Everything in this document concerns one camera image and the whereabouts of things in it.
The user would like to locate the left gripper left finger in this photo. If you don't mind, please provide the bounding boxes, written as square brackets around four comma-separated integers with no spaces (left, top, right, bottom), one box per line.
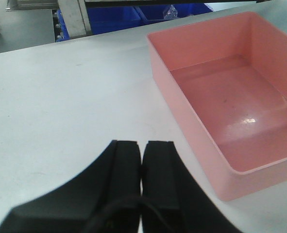
[0,140,141,233]

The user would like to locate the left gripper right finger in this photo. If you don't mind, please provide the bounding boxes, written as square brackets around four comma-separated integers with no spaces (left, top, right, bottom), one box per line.
[142,141,233,233]

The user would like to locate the pink plastic box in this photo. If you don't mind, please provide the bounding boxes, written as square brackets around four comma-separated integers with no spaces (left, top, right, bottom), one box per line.
[147,12,287,201]

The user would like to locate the white roller conveyor track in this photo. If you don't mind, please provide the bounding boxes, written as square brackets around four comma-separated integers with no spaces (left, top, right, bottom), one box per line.
[52,9,69,42]

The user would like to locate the clear plastic bag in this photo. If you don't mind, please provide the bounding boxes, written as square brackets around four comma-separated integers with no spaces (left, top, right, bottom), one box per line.
[163,4,178,20]

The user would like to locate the blue bin centre left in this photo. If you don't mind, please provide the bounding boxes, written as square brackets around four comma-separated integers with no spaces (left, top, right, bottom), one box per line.
[135,3,213,25]

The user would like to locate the metal shelf rack frame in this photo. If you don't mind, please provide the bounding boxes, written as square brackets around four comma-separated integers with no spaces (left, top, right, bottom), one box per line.
[5,0,287,38]

